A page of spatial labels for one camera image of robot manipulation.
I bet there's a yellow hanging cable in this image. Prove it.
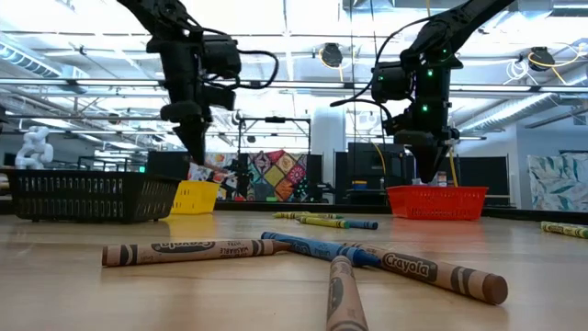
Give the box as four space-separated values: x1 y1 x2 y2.
447 146 460 188

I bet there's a black metal frame rig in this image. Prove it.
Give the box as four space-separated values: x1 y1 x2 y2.
236 115 312 203

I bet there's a black plastic basket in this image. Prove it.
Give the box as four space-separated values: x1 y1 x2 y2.
6 168 181 225

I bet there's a colourful patchwork quilt panel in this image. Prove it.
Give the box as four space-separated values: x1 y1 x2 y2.
247 149 309 202

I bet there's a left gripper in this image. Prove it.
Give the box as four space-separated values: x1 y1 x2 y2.
159 85 238 166

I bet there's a yellow plastic basket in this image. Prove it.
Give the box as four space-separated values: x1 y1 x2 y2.
170 179 221 216

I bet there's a white twisted sculpture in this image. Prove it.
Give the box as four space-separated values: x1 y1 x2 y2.
14 126 55 170

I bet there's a floral pattern panel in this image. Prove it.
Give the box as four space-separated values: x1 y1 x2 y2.
187 151 240 202

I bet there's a black cabinet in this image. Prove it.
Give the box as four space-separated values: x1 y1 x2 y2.
334 142 414 206

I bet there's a black partition board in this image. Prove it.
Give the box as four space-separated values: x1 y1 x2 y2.
440 154 511 208

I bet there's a white building column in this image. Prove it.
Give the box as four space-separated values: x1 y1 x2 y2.
311 96 346 203

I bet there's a brown crayon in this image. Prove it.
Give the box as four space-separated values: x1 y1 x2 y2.
101 238 291 268
325 255 369 331
342 241 509 305

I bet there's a leaf pattern panel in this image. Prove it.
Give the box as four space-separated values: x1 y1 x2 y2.
526 151 588 212

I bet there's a red plastic basket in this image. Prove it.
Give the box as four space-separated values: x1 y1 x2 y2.
386 185 489 222

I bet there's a black aluminium table frame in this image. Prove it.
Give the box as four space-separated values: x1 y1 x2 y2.
0 196 588 225

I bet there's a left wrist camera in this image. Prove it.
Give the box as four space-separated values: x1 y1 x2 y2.
201 34 243 79

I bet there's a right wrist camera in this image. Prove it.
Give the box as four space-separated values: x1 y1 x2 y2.
370 61 413 103

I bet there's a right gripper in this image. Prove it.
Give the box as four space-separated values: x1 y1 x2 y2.
389 103 460 184

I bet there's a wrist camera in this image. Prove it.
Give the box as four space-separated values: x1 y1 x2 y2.
201 34 243 79
370 61 413 103

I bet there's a black box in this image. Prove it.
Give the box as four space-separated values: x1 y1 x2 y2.
146 150 192 180

